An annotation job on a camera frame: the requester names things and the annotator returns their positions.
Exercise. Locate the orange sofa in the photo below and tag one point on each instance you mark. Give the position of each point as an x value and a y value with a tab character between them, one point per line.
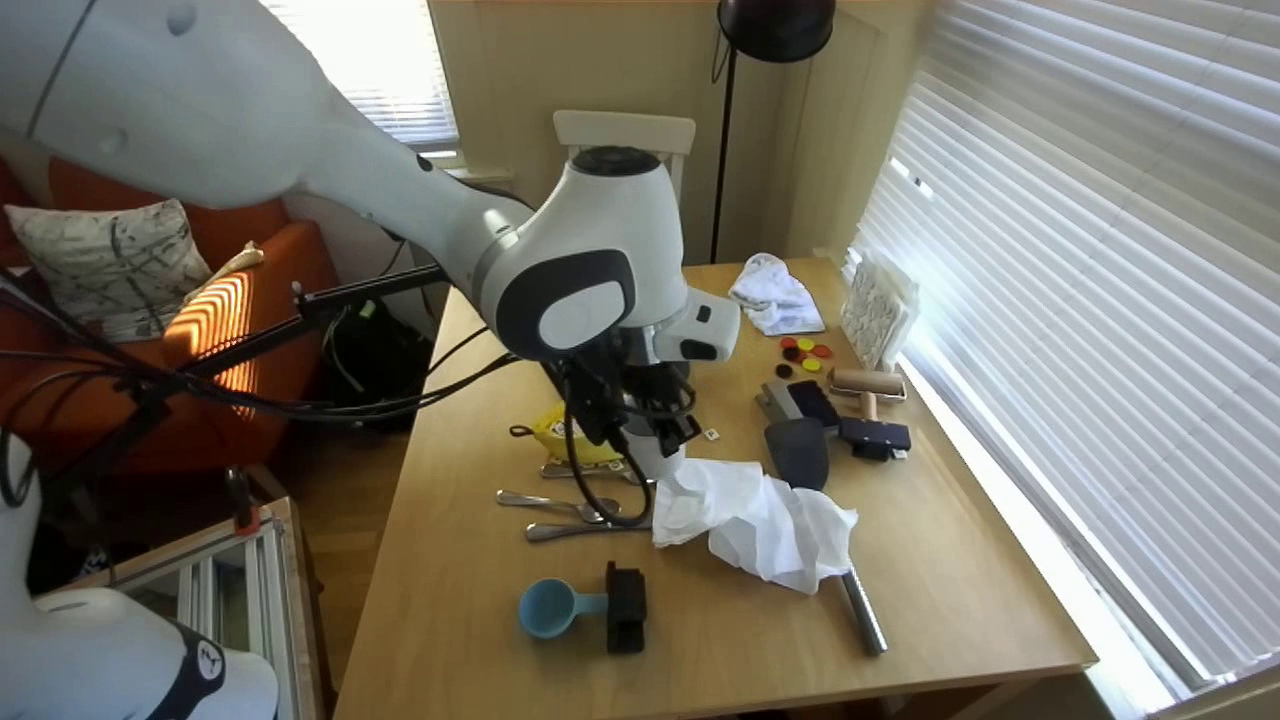
208	390

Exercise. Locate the blue measuring cup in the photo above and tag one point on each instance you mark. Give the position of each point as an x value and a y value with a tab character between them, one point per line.
553	606

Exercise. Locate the white crumpled cloth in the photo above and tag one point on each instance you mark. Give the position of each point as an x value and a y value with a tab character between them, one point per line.
753	522

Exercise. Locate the silver metal bar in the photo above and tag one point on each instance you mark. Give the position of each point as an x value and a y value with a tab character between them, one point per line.
860	612

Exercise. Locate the patterned white pillow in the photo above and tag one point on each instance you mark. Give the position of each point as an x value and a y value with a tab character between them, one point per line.
116	272

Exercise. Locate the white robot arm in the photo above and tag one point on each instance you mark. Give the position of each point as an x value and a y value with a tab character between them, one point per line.
222	107

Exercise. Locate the yellow toy object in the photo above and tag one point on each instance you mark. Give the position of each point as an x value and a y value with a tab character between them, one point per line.
560	443

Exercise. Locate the black stapler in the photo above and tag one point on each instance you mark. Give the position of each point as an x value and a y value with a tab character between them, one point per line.
797	443

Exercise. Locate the white dish rack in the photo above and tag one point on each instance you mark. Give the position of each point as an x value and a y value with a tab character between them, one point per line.
877	311

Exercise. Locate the silver fork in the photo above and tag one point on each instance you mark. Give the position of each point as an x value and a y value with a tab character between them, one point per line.
545	505

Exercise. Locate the silver spoon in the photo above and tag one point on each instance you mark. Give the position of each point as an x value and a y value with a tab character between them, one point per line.
548	534

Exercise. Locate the black floor lamp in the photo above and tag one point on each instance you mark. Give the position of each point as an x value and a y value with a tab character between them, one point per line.
756	48

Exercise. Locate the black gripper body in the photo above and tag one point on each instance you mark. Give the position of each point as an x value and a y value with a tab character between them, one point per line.
609	394

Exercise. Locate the white folded cloth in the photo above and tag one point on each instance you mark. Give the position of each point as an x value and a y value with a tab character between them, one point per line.
775	299

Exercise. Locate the black plastic block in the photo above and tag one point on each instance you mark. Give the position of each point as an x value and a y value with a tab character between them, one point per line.
625	610

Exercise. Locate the white window blinds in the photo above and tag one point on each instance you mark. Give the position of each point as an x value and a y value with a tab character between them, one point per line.
1089	200

